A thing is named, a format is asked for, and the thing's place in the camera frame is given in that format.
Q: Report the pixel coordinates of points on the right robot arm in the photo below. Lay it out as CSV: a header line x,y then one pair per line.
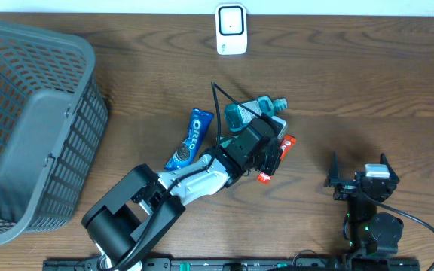
x,y
373,235

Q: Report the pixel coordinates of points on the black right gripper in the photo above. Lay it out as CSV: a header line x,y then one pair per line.
x,y
346,187

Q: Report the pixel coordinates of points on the blue mouthwash bottle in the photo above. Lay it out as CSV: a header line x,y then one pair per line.
x,y
239,117

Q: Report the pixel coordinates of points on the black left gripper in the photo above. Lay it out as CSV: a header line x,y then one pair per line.
x,y
271,166

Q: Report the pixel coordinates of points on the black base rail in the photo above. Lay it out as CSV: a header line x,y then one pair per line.
x,y
302,263

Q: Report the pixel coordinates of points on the white wet wipes pack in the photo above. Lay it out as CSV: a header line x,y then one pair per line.
x,y
224,142

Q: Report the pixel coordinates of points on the blue Oreo cookie pack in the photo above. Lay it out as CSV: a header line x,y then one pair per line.
x,y
186,152

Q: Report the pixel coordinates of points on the red Nescafe stick packet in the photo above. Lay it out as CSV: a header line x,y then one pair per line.
x,y
286,145

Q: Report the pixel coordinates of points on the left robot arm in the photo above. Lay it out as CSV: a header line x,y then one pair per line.
x,y
138,211

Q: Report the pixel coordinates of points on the grey plastic shopping basket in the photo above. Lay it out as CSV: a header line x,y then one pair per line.
x,y
52,120

